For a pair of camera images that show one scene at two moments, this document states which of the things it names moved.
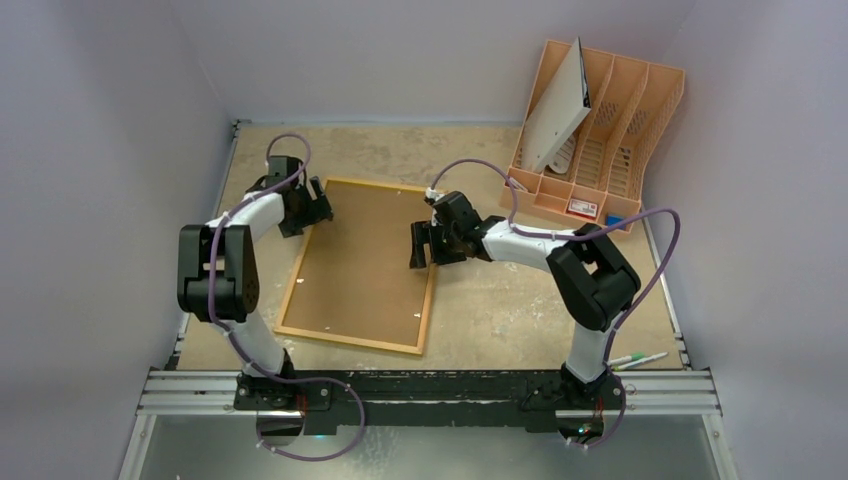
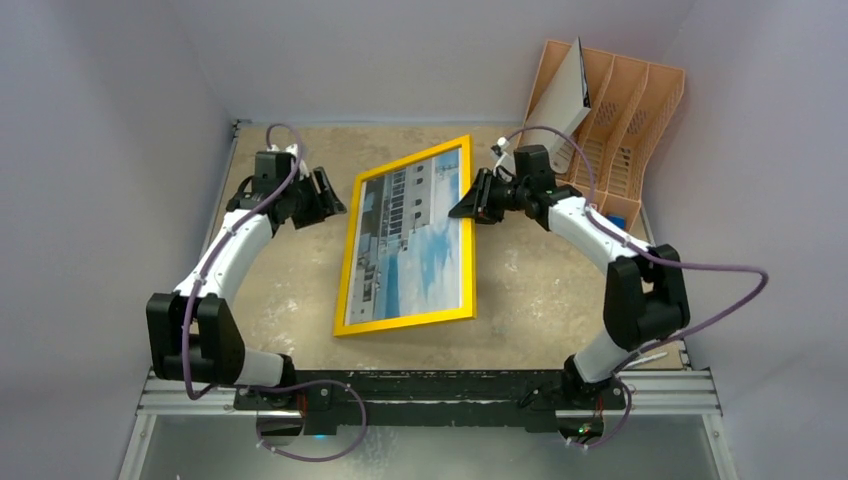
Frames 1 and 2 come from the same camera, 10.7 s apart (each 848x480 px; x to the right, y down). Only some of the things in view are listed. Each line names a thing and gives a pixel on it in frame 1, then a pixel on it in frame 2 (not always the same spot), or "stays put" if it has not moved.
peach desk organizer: (631, 105) stays put
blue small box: (611, 220) stays put
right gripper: (432, 240) -> (483, 199)
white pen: (617, 368) stays put
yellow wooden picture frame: (378, 345) -> (468, 309)
